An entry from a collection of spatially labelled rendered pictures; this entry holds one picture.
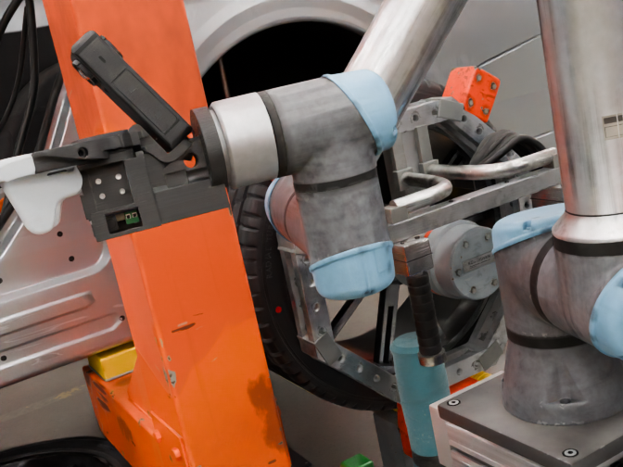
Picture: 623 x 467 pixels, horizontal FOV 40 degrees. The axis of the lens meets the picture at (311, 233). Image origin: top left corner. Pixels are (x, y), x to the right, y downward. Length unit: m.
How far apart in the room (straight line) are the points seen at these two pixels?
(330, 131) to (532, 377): 0.43
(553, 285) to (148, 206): 0.42
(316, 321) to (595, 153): 0.79
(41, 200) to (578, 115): 0.47
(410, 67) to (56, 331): 1.11
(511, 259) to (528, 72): 1.40
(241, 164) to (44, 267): 1.12
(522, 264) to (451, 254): 0.52
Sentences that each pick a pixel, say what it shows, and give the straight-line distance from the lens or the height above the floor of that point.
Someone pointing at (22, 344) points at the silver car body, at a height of 0.82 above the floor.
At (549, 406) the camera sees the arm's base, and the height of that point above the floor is 0.84.
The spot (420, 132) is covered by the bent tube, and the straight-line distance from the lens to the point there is 1.58.
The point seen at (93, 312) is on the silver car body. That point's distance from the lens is 1.81.
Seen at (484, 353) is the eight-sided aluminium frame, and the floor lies 0.61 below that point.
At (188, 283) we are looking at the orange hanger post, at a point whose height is 0.97.
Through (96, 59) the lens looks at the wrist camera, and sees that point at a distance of 0.71.
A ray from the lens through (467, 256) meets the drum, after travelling 1.49.
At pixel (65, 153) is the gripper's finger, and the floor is 1.24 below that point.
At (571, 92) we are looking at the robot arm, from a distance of 0.83.
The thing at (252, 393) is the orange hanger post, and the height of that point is 0.77.
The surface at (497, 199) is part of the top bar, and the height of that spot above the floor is 0.96.
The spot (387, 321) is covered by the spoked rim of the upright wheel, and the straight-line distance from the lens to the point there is 1.74.
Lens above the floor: 1.30
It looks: 13 degrees down
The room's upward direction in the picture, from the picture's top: 12 degrees counter-clockwise
